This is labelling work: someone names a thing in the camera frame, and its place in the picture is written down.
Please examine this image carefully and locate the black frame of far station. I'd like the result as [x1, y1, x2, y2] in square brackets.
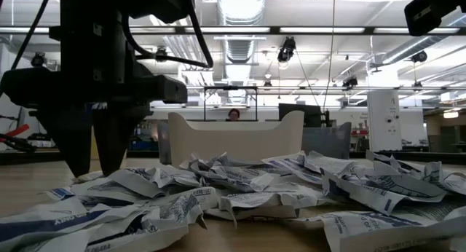
[202, 85, 259, 122]

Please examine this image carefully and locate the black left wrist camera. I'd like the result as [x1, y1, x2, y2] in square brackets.
[125, 0, 196, 25]

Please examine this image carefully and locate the black overhead camera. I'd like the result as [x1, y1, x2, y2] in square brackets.
[276, 36, 297, 63]

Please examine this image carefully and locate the person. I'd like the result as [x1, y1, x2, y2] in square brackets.
[225, 108, 242, 122]

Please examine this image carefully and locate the white square column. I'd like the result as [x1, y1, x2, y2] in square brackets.
[366, 90, 403, 153]

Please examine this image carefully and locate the black monitor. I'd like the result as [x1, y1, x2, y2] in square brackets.
[278, 103, 323, 129]

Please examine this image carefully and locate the white packet with navy block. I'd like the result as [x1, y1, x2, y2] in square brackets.
[291, 206, 466, 252]
[0, 195, 110, 252]

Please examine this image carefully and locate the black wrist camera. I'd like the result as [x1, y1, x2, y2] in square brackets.
[125, 0, 196, 25]
[403, 0, 460, 37]

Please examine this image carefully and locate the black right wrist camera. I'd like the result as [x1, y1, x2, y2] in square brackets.
[403, 0, 460, 37]

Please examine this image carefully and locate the large translucent grey bin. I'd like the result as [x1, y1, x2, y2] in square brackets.
[157, 119, 352, 166]

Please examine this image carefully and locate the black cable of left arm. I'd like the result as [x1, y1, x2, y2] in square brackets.
[122, 4, 215, 69]
[9, 0, 54, 71]

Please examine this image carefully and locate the thin hanging cord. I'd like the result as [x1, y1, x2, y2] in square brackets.
[322, 0, 336, 113]

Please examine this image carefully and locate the silver ceiling duct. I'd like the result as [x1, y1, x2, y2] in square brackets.
[216, 0, 267, 106]

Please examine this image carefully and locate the white plastic bin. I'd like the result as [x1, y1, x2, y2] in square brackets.
[167, 110, 305, 168]

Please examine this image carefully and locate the red black clamp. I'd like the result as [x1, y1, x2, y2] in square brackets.
[0, 123, 38, 154]

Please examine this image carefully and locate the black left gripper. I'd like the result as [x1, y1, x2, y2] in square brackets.
[0, 24, 189, 178]

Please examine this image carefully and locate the black ceiling-mounted camera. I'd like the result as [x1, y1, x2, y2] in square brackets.
[341, 76, 360, 89]
[410, 50, 429, 64]
[30, 51, 47, 68]

